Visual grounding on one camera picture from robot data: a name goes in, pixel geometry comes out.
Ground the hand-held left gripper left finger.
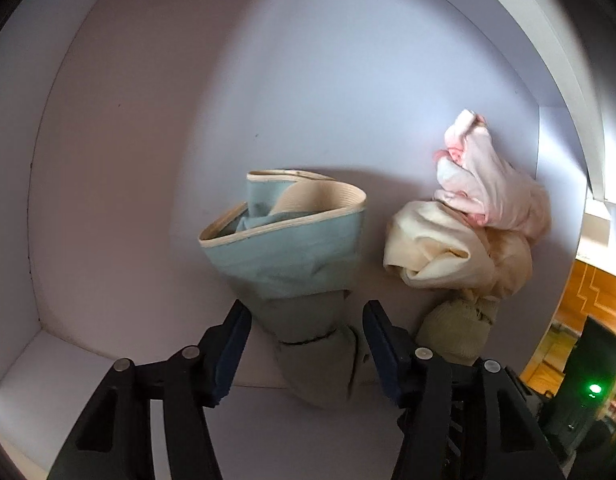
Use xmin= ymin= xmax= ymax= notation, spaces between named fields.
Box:
xmin=47 ymin=299 xmax=253 ymax=480

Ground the cream knit sock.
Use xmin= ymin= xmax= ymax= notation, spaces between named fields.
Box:
xmin=415 ymin=292 xmax=499 ymax=367

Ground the cream cloth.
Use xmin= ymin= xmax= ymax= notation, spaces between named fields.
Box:
xmin=383 ymin=202 xmax=534 ymax=301

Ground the white shelf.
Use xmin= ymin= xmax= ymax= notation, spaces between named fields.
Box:
xmin=0 ymin=0 xmax=616 ymax=480

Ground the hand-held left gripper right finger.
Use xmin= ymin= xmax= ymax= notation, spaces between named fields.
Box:
xmin=363 ymin=300 xmax=569 ymax=480

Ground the pink printed cloth bundle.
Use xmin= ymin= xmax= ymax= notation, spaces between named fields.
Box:
xmin=433 ymin=108 xmax=552 ymax=241

